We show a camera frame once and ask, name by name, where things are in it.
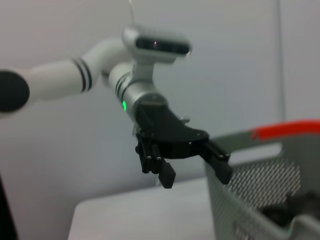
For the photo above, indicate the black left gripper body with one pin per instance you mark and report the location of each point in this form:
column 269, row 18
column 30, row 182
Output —
column 167, row 132

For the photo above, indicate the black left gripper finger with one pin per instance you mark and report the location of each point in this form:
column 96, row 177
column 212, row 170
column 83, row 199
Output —
column 155, row 162
column 217, row 162

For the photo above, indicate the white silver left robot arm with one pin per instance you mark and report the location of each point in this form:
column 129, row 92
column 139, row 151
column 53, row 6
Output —
column 75, row 77

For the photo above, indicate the grey perforated storage bin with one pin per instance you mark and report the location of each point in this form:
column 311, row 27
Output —
column 262, row 200

